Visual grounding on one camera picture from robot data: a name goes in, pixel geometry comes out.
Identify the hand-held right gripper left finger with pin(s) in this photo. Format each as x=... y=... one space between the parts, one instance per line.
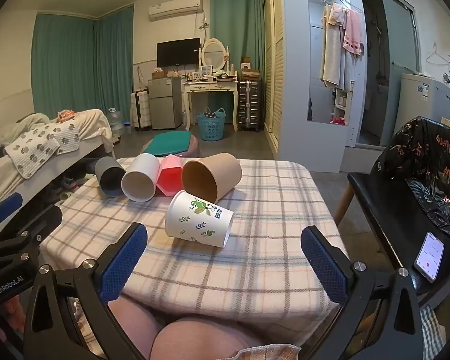
x=124 y=258

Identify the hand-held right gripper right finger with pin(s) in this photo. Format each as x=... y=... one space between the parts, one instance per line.
x=322 y=264

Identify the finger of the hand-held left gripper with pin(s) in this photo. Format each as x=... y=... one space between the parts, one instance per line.
x=3 y=207
x=41 y=219

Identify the white leaf-print paper cup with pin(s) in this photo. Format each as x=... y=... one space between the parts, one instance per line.
x=202 y=221

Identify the grey cup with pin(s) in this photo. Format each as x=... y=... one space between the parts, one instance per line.
x=105 y=174

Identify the red faceted cup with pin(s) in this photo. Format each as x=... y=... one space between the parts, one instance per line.
x=168 y=175

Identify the plain white cup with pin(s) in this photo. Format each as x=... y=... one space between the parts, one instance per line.
x=142 y=164

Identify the brown paper cup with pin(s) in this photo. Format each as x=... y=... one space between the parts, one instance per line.
x=225 y=174

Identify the bed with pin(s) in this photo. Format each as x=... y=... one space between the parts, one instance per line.
x=7 y=180

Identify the leaf-print quilted blanket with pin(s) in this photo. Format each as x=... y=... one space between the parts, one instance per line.
x=65 y=137
x=32 y=152

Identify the person's left leg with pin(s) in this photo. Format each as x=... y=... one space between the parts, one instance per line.
x=129 y=326

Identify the person's leg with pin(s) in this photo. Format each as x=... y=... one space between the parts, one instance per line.
x=206 y=339
x=129 y=326

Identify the black chair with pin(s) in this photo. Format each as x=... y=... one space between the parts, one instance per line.
x=382 y=213

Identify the checked tablecloth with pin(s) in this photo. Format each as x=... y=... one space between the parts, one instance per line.
x=228 y=273

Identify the orange patterned cloth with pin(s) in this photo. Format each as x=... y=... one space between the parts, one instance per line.
x=66 y=115

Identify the smartphone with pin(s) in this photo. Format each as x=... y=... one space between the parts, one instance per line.
x=429 y=257

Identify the person's right leg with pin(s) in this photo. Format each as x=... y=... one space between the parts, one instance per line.
x=206 y=339

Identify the large water bottle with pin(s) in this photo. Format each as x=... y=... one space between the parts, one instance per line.
x=116 y=122

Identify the blue checked cloth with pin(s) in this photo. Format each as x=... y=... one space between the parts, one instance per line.
x=432 y=332

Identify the round stool green cushion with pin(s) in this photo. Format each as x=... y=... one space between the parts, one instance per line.
x=195 y=148

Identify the white suitcase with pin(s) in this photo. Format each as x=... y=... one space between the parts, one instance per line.
x=140 y=108

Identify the black floral cloth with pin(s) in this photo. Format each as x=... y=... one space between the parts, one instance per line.
x=427 y=157

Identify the green curtain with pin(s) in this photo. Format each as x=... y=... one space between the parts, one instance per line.
x=240 y=26
x=114 y=56
x=62 y=60

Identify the blue laundry basket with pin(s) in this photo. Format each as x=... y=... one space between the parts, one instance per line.
x=211 y=125

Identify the silver mini fridge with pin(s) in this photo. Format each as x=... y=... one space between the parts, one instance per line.
x=165 y=101

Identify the dark ribbed suitcase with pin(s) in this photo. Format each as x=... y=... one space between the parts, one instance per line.
x=250 y=105

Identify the louvred wardrobe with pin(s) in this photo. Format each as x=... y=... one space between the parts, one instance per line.
x=275 y=82

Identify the white dressing table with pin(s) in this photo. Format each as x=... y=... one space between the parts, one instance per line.
x=210 y=87

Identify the white washing machine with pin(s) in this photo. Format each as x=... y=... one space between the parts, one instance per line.
x=423 y=99

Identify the brown cardboard box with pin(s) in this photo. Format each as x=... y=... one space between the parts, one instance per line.
x=250 y=71

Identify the frosted glass door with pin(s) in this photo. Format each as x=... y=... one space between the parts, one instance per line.
x=397 y=67

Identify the black television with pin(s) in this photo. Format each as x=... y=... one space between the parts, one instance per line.
x=178 y=52

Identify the oval vanity mirror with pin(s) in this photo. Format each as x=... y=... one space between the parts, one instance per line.
x=213 y=54

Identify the white air conditioner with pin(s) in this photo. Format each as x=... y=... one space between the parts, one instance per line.
x=176 y=8

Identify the full-length wall mirror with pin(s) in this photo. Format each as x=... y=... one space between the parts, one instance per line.
x=317 y=93

